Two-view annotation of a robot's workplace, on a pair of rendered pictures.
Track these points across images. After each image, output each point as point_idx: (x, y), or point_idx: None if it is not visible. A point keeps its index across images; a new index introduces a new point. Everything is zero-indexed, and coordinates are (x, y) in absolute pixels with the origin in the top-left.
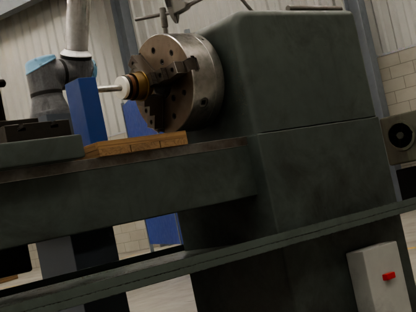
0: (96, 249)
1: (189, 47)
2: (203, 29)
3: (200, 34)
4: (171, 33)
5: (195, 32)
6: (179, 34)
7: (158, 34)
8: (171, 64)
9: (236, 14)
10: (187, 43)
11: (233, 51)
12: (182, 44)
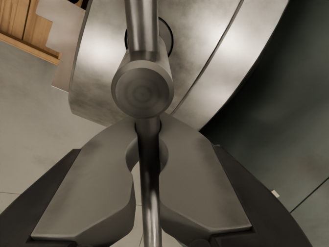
0: None
1: (94, 122)
2: (257, 148)
3: (242, 129)
4: (110, 84)
5: (300, 110)
6: (119, 108)
7: (80, 37)
8: (55, 75)
9: (180, 243)
10: (97, 122)
11: (163, 167)
12: (77, 114)
